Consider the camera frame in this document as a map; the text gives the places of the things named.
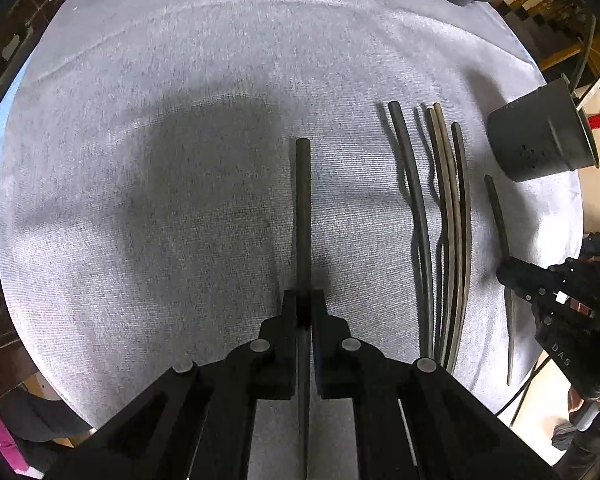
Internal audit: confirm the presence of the dark chopstick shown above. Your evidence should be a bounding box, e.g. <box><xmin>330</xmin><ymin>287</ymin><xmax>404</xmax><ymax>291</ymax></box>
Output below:
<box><xmin>484</xmin><ymin>174</ymin><xmax>517</xmax><ymax>387</ymax></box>
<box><xmin>451</xmin><ymin>122</ymin><xmax>475</xmax><ymax>375</ymax></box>
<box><xmin>295</xmin><ymin>137</ymin><xmax>314</xmax><ymax>480</ymax></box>
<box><xmin>387</xmin><ymin>101</ymin><xmax>436</xmax><ymax>358</ymax></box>

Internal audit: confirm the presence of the grey chopstick holder cup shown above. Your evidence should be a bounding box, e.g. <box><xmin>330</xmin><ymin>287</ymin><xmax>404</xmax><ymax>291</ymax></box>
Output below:
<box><xmin>487</xmin><ymin>74</ymin><xmax>600</xmax><ymax>183</ymax></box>

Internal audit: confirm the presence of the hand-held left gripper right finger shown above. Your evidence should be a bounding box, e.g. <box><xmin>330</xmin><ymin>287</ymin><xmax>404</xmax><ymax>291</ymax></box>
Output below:
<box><xmin>311</xmin><ymin>290</ymin><xmax>561</xmax><ymax>480</ymax></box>

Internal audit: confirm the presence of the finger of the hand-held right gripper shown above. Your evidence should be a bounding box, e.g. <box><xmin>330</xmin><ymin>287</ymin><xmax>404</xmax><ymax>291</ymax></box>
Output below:
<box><xmin>496</xmin><ymin>257</ymin><xmax>557</xmax><ymax>304</ymax></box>

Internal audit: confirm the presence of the black cable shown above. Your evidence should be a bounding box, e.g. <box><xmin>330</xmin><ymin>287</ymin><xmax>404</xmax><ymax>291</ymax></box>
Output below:
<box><xmin>497</xmin><ymin>355</ymin><xmax>555</xmax><ymax>425</ymax></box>

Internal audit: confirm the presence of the grey tablecloth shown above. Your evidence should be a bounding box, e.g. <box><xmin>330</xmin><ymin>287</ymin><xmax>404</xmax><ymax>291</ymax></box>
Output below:
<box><xmin>0</xmin><ymin>0</ymin><xmax>588</xmax><ymax>480</ymax></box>

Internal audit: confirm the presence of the person's right hand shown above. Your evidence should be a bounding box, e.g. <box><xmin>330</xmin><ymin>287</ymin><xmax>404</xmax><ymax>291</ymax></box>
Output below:
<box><xmin>567</xmin><ymin>386</ymin><xmax>587</xmax><ymax>415</ymax></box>

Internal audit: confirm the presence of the brown chopstick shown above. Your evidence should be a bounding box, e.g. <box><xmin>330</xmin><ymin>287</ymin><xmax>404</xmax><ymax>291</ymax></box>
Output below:
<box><xmin>425</xmin><ymin>107</ymin><xmax>456</xmax><ymax>362</ymax></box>
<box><xmin>432</xmin><ymin>102</ymin><xmax>465</xmax><ymax>362</ymax></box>

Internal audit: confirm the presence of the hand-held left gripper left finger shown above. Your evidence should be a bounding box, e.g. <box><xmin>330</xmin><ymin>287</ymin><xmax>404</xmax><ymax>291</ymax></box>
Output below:
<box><xmin>45</xmin><ymin>290</ymin><xmax>299</xmax><ymax>480</ymax></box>

